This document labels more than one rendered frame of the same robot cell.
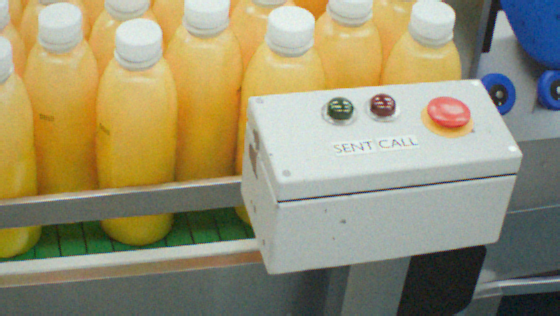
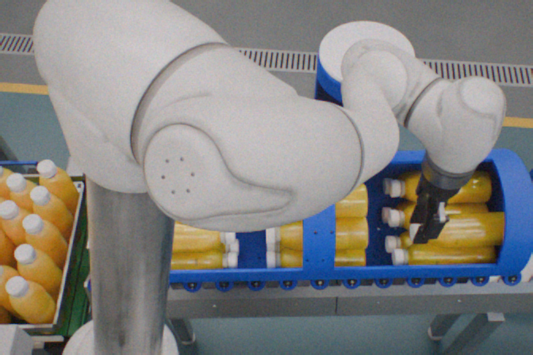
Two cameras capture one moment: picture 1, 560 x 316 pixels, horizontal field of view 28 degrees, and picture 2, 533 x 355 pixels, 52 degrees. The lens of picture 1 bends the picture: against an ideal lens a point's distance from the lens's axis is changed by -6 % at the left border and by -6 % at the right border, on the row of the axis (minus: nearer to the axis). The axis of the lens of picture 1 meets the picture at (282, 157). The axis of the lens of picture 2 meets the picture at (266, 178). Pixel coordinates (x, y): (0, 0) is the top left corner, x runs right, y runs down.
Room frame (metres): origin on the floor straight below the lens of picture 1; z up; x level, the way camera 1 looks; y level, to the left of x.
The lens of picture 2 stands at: (0.59, -0.77, 2.17)
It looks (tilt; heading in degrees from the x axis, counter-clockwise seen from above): 56 degrees down; 19
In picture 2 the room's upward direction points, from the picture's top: 2 degrees counter-clockwise
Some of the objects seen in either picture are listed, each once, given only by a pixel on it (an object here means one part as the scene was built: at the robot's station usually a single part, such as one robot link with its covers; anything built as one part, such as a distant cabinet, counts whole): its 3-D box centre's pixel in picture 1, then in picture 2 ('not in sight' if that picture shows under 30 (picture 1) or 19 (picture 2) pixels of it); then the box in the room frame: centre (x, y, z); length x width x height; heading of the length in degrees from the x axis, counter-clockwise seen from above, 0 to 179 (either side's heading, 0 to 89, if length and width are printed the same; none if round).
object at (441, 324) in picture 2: not in sight; (455, 305); (1.44, -1.16, 0.31); 0.06 x 0.06 x 0.63; 18
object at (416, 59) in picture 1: (415, 112); (35, 304); (0.85, -0.12, 1.00); 0.07 x 0.07 x 0.20
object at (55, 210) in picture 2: not in sight; (55, 217); (1.07, -0.05, 1.00); 0.07 x 0.07 x 0.20
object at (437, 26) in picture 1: (432, 18); (16, 286); (0.85, -0.12, 1.11); 0.04 x 0.04 x 0.02
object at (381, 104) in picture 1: (383, 104); not in sight; (0.72, -0.07, 1.11); 0.02 x 0.02 x 0.01
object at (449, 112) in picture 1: (448, 113); not in sight; (0.72, -0.13, 1.11); 0.04 x 0.04 x 0.01
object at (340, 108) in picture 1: (340, 108); not in sight; (0.71, -0.04, 1.11); 0.02 x 0.02 x 0.01
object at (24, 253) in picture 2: not in sight; (24, 253); (0.92, -0.09, 1.11); 0.04 x 0.04 x 0.02
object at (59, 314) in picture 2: not in sight; (72, 246); (1.02, -0.11, 0.96); 0.40 x 0.01 x 0.03; 18
